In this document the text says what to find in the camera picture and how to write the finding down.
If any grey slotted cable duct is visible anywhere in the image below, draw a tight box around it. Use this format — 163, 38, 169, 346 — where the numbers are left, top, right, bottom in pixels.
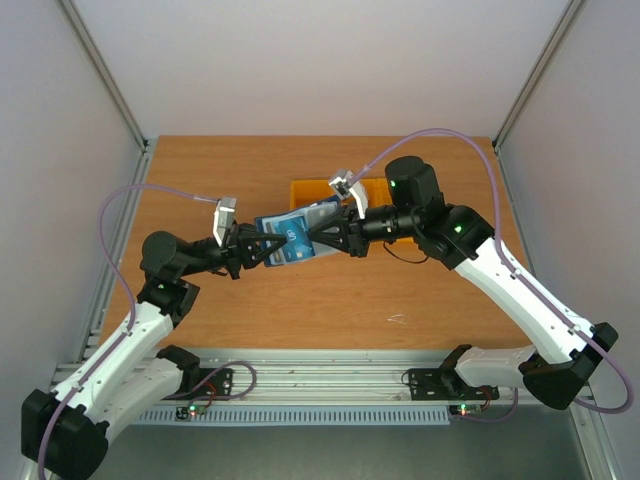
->
134, 405, 450, 427

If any blue credit card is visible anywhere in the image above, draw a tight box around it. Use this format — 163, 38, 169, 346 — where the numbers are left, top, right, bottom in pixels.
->
257, 214, 316, 267

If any circuit board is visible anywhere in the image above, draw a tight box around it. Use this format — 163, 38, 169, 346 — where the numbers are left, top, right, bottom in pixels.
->
175, 404, 207, 421
449, 403, 487, 418

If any right circuit board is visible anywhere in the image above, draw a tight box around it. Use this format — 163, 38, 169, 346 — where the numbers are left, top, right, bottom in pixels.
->
449, 403, 487, 418

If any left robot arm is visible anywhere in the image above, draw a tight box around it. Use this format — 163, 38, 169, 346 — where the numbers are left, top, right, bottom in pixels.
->
21, 224, 287, 479

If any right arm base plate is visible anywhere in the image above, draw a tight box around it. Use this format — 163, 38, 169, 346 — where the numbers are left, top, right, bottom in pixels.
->
401, 368, 500, 403

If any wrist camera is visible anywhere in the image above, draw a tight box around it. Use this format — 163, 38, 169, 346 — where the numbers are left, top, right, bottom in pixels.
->
212, 197, 237, 247
328, 169, 369, 220

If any aluminium frame post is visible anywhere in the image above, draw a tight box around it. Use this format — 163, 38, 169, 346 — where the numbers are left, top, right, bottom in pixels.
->
492, 0, 587, 154
56, 0, 148, 151

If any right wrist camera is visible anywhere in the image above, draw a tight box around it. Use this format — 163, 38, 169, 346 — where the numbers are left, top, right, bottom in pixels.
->
328, 169, 369, 220

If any right aluminium frame post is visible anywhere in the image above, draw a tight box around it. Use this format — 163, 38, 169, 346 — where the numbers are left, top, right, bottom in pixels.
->
492, 0, 587, 154

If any left circuit board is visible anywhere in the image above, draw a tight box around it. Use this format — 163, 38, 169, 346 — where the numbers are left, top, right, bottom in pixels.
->
175, 404, 207, 421

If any yellow bin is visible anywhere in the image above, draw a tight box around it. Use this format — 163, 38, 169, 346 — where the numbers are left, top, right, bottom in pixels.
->
360, 178, 392, 208
289, 179, 335, 210
384, 236, 414, 245

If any left yellow bin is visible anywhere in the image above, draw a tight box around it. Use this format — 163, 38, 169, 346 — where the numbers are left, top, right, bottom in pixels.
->
289, 179, 335, 210

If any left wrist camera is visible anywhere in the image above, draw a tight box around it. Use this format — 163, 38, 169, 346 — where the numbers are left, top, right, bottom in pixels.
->
212, 197, 237, 247

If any aluminium rail base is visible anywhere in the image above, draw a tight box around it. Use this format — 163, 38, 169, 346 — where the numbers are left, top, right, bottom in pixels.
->
44, 347, 596, 407

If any blue card holder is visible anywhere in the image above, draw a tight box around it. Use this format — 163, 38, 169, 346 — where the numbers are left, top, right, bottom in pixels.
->
254, 196, 341, 267

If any middle yellow bin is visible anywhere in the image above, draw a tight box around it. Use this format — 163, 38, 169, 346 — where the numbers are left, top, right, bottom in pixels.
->
360, 178, 392, 208

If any left aluminium frame post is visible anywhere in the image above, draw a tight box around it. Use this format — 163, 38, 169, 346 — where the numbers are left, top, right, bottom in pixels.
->
56, 0, 148, 151

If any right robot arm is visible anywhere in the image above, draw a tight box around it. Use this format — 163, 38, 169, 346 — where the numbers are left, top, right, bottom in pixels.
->
309, 156, 618, 410

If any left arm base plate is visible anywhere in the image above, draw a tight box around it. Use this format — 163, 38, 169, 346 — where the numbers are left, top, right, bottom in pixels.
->
163, 368, 234, 401

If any right yellow bin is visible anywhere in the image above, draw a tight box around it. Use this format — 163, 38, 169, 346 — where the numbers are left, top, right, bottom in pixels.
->
384, 236, 414, 245

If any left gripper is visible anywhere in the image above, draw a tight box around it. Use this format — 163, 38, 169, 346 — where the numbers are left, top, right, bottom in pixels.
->
179, 220, 287, 279

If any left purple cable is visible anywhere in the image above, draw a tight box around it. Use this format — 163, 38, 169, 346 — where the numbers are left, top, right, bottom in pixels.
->
37, 183, 221, 479

